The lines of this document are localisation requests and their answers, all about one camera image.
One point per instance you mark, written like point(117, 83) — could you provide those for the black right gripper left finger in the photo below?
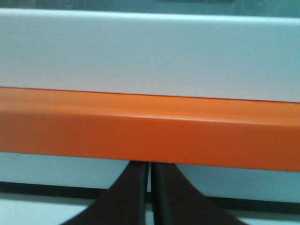
point(123, 203)

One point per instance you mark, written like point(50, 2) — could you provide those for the orange and white sash frame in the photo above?
point(193, 89)

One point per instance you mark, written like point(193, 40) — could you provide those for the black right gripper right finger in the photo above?
point(176, 201)

